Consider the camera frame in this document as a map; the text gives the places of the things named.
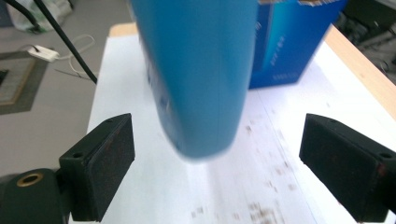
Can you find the blue detergent bottle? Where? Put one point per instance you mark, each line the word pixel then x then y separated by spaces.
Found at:
pixel 199 77

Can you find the blue detergent box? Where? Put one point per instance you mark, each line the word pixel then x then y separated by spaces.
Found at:
pixel 286 46

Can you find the white power adapter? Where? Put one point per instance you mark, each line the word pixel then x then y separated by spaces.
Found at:
pixel 43 53

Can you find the dark equipment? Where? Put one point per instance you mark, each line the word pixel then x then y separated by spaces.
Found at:
pixel 370 28

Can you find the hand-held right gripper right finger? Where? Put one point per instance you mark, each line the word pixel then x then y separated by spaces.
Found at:
pixel 342 168

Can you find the white paper table cover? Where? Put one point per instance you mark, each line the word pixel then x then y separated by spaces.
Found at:
pixel 311 118

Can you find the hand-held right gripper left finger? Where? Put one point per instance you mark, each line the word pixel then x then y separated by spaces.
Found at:
pixel 99 165

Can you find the grey floor mat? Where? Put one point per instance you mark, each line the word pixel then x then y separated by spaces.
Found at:
pixel 18 84

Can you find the white plastic bag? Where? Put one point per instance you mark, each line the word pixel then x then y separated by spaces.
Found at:
pixel 56 11

